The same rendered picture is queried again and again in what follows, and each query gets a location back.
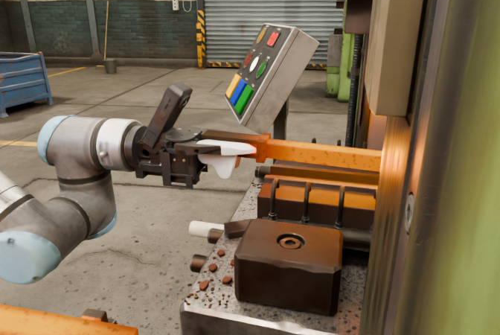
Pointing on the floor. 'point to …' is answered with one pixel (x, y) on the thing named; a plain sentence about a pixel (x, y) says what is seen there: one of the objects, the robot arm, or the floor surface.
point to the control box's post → (280, 129)
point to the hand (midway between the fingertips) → (250, 143)
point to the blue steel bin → (22, 80)
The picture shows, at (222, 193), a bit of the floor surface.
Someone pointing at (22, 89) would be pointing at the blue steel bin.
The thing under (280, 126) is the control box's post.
